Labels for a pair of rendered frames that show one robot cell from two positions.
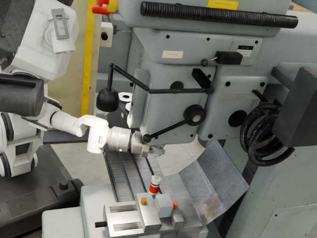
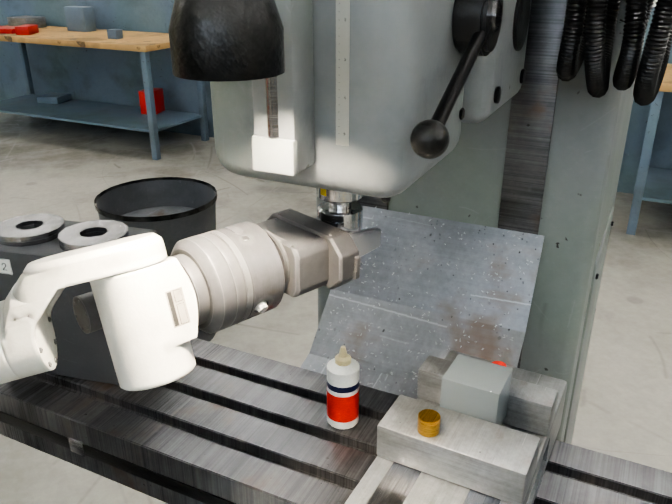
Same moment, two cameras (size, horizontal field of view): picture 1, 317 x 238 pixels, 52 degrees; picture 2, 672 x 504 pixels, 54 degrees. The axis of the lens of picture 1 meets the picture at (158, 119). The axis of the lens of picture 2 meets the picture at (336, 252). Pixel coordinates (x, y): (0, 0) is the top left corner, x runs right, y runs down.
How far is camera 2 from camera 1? 0.81 m
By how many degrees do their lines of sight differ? 35
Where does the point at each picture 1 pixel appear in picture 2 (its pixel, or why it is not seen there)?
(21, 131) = not seen: outside the picture
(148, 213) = (481, 441)
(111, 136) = (213, 269)
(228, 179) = (467, 263)
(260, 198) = (589, 239)
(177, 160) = not seen: hidden behind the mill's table
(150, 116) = (389, 57)
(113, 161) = (144, 434)
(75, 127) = (25, 329)
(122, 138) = (253, 254)
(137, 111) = (303, 87)
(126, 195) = (299, 483)
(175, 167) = not seen: hidden behind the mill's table
